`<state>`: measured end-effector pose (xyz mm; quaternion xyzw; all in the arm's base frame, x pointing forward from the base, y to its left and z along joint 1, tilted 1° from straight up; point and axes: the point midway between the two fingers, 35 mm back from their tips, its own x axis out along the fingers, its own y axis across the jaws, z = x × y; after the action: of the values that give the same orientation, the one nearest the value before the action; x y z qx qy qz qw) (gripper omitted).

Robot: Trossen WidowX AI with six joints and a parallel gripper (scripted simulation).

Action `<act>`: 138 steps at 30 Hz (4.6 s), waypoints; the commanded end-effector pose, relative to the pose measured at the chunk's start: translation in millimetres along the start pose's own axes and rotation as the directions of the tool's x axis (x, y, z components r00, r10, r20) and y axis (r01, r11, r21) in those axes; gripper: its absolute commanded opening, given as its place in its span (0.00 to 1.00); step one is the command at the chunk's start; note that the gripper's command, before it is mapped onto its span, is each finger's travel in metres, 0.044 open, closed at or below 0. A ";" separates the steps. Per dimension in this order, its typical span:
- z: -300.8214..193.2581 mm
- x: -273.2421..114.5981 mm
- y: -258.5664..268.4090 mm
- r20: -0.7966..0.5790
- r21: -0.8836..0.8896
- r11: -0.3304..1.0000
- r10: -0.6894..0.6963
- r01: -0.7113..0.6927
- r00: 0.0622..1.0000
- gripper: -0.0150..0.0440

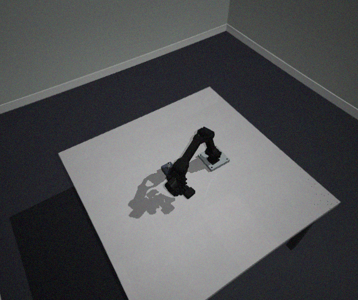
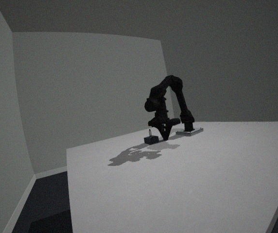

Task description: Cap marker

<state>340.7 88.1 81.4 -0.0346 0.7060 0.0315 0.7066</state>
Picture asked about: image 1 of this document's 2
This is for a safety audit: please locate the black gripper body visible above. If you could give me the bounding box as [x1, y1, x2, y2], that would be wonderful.
[166, 174, 195, 199]

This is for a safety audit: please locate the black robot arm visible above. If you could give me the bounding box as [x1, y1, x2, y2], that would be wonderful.
[165, 127, 222, 196]

